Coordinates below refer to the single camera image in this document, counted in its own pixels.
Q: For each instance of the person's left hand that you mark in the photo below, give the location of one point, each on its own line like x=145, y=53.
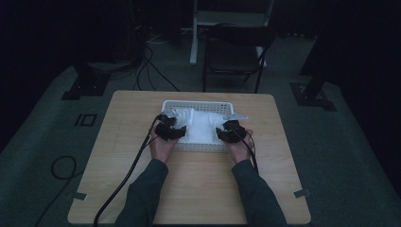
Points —
x=162, y=149

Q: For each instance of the black folding chair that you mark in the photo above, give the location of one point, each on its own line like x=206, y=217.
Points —
x=235, y=56

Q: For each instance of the black stand base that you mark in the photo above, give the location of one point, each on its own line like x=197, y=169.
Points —
x=85, y=86
x=312, y=96

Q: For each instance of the white plastic basket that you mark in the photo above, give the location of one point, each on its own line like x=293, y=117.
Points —
x=198, y=105

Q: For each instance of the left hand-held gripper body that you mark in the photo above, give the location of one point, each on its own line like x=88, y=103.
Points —
x=164, y=126

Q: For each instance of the person's right hand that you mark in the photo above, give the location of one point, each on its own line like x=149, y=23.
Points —
x=239, y=151

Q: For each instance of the white cloth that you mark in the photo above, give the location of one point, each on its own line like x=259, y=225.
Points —
x=201, y=126

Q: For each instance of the white desk frame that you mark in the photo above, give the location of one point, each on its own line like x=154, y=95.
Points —
x=195, y=38

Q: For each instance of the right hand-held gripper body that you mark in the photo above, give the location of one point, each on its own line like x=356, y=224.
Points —
x=235, y=130

